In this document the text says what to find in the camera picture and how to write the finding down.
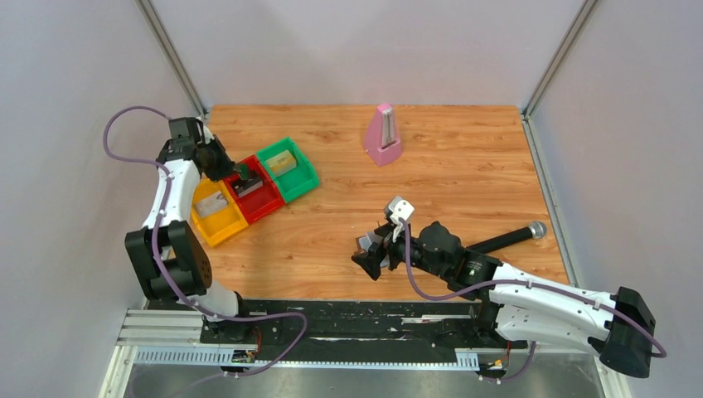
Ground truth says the black microphone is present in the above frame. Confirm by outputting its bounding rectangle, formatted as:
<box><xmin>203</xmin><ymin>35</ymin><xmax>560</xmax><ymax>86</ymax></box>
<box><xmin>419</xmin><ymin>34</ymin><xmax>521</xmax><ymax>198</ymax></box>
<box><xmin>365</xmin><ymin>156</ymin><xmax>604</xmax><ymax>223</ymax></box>
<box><xmin>467</xmin><ymin>221</ymin><xmax>548</xmax><ymax>254</ymax></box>

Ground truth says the gold card in green bin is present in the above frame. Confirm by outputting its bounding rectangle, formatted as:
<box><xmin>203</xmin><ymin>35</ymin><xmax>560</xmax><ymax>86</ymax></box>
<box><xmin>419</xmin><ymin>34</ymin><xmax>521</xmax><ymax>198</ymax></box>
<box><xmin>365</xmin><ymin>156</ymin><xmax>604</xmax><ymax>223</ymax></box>
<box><xmin>265</xmin><ymin>150</ymin><xmax>298</xmax><ymax>177</ymax></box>

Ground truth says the pink metronome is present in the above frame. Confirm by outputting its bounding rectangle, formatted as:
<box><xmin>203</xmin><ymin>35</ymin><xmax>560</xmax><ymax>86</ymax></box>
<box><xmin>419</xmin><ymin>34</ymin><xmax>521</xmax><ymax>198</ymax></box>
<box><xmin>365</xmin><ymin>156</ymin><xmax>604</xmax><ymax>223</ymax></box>
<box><xmin>362</xmin><ymin>103</ymin><xmax>402</xmax><ymax>167</ymax></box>

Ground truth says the yellow plastic bin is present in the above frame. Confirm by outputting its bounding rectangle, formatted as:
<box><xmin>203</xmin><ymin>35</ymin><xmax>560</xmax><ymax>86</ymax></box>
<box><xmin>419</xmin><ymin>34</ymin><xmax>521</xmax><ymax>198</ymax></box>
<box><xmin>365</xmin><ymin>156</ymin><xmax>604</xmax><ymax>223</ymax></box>
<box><xmin>191</xmin><ymin>178</ymin><xmax>249</xmax><ymax>247</ymax></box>

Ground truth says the black mounting rail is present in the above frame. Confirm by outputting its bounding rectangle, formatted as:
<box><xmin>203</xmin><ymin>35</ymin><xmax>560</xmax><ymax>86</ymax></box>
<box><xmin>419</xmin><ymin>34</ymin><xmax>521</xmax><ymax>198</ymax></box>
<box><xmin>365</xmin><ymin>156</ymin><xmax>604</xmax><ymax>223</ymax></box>
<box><xmin>117</xmin><ymin>299</ymin><xmax>528</xmax><ymax>371</ymax></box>

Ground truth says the brown leather card holder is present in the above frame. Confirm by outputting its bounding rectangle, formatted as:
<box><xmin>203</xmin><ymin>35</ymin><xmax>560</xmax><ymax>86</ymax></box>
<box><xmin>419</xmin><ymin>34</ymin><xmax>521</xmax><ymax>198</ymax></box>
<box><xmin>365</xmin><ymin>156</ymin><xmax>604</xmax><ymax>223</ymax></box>
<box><xmin>351</xmin><ymin>231</ymin><xmax>400</xmax><ymax>278</ymax></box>

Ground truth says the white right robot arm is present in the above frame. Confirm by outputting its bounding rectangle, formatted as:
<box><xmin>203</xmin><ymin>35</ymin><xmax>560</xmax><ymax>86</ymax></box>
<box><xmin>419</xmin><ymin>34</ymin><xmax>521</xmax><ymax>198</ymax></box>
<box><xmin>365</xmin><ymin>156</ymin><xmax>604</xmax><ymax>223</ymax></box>
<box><xmin>351</xmin><ymin>221</ymin><xmax>667</xmax><ymax>379</ymax></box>

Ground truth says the silver card in yellow bin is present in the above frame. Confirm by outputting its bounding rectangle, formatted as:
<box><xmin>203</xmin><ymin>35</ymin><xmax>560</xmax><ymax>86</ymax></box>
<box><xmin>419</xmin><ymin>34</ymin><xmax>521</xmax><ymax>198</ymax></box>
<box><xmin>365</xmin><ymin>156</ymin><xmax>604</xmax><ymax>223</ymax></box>
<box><xmin>195</xmin><ymin>192</ymin><xmax>228</xmax><ymax>218</ymax></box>

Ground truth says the red plastic bin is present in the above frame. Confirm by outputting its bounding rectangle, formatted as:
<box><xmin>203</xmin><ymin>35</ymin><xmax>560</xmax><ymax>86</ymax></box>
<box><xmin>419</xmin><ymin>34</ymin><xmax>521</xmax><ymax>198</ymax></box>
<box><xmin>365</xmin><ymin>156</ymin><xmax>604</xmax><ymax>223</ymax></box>
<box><xmin>224</xmin><ymin>155</ymin><xmax>285</xmax><ymax>225</ymax></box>

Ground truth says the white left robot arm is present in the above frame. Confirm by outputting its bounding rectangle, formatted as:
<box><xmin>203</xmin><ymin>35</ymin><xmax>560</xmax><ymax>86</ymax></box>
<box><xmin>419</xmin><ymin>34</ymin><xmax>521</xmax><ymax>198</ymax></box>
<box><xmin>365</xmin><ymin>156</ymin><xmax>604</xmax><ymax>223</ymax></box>
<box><xmin>124</xmin><ymin>117</ymin><xmax>262</xmax><ymax>342</ymax></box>

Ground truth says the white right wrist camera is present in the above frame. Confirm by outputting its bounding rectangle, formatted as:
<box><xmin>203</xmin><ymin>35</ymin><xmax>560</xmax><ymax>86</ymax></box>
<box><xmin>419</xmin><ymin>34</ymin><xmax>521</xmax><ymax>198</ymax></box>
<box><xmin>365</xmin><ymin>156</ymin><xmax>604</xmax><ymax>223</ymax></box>
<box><xmin>384</xmin><ymin>196</ymin><xmax>415</xmax><ymax>242</ymax></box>

